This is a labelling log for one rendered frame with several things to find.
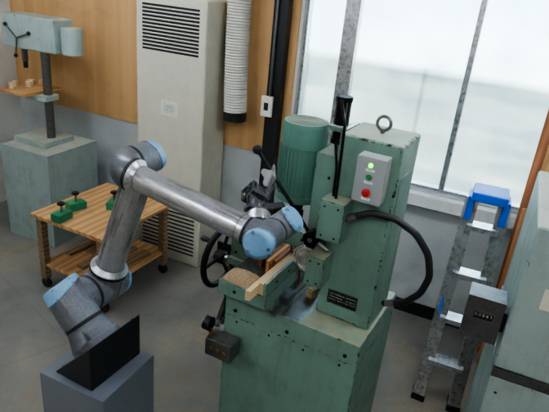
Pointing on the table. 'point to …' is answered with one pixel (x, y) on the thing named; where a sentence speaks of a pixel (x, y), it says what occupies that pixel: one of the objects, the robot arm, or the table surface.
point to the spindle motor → (300, 156)
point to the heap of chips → (241, 277)
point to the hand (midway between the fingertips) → (262, 176)
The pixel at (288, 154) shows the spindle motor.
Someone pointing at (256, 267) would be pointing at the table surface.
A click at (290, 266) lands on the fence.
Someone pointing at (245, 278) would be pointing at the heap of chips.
